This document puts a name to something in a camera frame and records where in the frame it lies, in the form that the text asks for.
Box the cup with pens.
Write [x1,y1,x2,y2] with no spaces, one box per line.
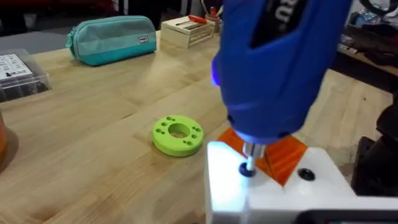
[203,5,223,33]

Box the orange bucket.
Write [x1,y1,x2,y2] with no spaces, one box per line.
[0,112,9,162]

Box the teal zip bag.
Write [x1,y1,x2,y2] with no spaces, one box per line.
[65,15,158,67]

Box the green disc with holes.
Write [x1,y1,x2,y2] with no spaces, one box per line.
[151,114,205,157]

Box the clear plastic box with label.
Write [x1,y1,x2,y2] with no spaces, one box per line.
[0,49,52,103]

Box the pale wooden crate with tools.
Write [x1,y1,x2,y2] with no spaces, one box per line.
[160,14,216,49]

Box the left gripper white and orange left finger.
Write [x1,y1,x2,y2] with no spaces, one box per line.
[205,127,284,224]

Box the blue electric screwdriver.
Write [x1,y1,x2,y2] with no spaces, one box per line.
[211,0,354,175]

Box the heap of tools and cables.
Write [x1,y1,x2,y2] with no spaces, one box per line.
[330,0,398,94]

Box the left gripper white and orange right finger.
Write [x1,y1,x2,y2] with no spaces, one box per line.
[265,135,357,224]

